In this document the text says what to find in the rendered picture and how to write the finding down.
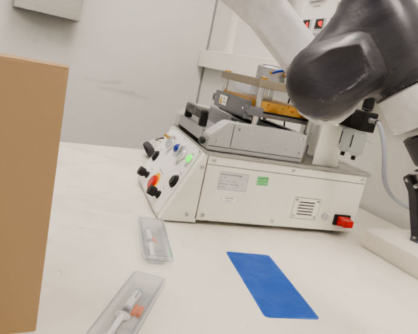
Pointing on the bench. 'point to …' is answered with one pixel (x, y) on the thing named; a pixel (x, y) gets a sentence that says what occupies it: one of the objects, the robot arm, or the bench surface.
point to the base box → (265, 195)
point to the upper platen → (275, 108)
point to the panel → (168, 169)
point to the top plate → (261, 77)
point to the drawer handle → (197, 113)
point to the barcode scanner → (150, 146)
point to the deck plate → (278, 160)
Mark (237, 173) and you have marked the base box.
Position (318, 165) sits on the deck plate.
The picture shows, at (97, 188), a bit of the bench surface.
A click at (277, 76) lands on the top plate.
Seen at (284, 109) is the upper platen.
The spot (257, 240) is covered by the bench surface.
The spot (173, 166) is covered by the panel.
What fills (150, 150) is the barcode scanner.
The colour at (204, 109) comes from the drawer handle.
